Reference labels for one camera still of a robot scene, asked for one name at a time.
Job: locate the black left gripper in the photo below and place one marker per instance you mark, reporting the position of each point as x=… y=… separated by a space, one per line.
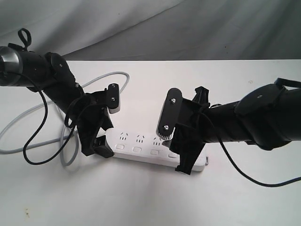
x=92 y=117

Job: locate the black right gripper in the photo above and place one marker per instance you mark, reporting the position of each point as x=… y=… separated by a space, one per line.
x=186 y=141

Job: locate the white five-socket power strip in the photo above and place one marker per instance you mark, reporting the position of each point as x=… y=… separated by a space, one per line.
x=142 y=147

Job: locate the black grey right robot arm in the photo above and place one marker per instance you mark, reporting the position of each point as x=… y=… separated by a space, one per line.
x=268 y=117

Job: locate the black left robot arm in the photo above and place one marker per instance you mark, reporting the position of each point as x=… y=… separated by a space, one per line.
x=51 y=77

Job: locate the grey backdrop cloth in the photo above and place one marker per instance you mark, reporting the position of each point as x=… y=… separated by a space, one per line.
x=124 y=30

